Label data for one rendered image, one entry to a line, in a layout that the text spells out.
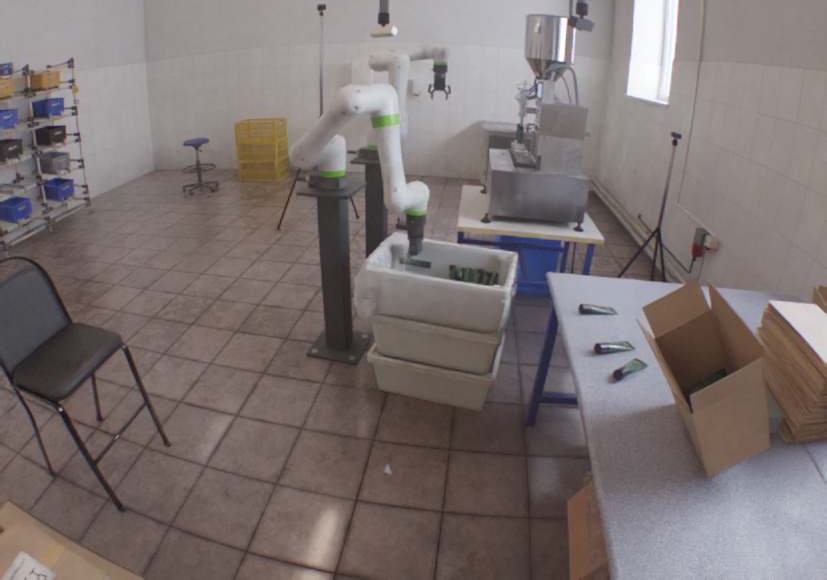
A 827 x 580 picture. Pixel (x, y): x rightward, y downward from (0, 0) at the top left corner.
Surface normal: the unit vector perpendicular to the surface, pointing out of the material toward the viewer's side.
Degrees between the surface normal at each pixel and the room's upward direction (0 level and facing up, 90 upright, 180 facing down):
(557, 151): 90
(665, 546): 0
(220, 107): 90
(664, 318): 69
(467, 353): 96
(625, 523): 0
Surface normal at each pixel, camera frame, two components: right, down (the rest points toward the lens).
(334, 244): -0.23, 0.42
